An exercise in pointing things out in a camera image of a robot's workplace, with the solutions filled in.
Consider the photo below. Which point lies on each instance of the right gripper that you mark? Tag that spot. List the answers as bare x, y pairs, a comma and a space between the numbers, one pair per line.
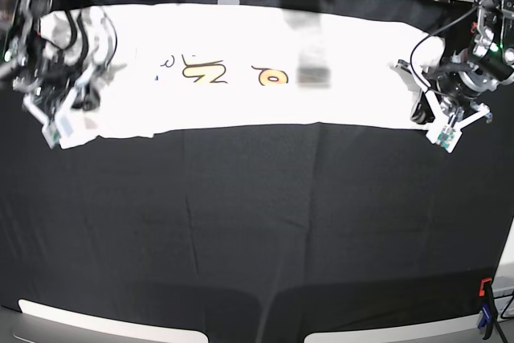
52, 86

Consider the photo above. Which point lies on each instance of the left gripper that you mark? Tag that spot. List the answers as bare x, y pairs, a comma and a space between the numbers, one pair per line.
451, 92

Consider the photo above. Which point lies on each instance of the white printed t-shirt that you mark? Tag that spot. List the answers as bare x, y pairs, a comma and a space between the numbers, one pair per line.
199, 66

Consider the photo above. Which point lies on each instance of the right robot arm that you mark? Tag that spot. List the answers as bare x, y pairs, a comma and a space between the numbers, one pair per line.
22, 43

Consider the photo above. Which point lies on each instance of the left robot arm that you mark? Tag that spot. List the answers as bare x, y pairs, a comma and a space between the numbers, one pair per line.
491, 45

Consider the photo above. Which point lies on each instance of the black table cloth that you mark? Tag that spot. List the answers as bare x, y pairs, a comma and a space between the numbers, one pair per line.
260, 232

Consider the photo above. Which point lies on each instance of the red blue clamp near right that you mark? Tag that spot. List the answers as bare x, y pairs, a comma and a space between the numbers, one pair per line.
488, 311

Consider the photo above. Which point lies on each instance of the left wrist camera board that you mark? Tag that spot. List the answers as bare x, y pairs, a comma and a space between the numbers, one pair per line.
444, 136

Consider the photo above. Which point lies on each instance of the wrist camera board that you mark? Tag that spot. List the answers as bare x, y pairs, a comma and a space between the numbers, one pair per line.
58, 128
444, 136

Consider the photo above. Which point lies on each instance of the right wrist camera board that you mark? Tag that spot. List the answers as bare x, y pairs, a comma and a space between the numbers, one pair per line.
58, 128

